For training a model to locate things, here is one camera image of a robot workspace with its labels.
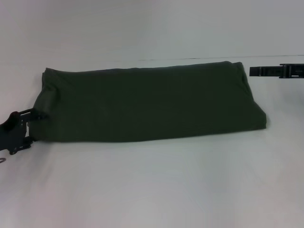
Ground dark green shirt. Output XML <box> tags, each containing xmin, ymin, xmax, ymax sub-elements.
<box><xmin>30</xmin><ymin>61</ymin><xmax>267</xmax><ymax>144</ymax></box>

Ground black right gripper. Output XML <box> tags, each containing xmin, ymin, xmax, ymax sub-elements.
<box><xmin>249</xmin><ymin>63</ymin><xmax>304</xmax><ymax>80</ymax></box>

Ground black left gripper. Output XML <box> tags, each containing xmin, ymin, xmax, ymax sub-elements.
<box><xmin>0</xmin><ymin>107</ymin><xmax>49</xmax><ymax>156</ymax></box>

